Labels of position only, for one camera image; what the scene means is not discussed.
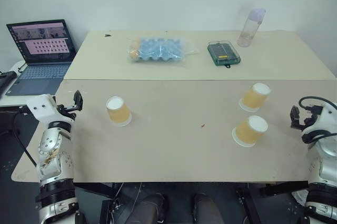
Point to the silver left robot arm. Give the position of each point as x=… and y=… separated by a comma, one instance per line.
x=52, y=155

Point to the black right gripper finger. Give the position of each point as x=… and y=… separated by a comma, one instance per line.
x=297, y=124
x=293, y=113

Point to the yellow paper cup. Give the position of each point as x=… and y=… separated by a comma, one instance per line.
x=248, y=132
x=255, y=97
x=119, y=113

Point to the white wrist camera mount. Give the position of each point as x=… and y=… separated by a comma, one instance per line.
x=42, y=108
x=325, y=122

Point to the open grey laptop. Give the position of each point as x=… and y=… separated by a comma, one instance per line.
x=42, y=58

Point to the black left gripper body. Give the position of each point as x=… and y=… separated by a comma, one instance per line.
x=64, y=111

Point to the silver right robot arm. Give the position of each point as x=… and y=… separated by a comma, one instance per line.
x=325, y=171

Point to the clear plastic bottle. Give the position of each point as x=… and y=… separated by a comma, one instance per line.
x=250, y=28

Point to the green screwdriver bit case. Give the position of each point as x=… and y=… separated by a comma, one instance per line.
x=223, y=53

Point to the dark rounded shape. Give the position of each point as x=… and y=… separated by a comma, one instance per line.
x=147, y=209

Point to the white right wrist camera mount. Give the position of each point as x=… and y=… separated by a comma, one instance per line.
x=325, y=122

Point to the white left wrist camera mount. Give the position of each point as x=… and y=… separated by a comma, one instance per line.
x=42, y=108

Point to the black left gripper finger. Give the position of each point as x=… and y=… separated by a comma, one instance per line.
x=81, y=103
x=77, y=97

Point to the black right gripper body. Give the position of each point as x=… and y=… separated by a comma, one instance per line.
x=312, y=115

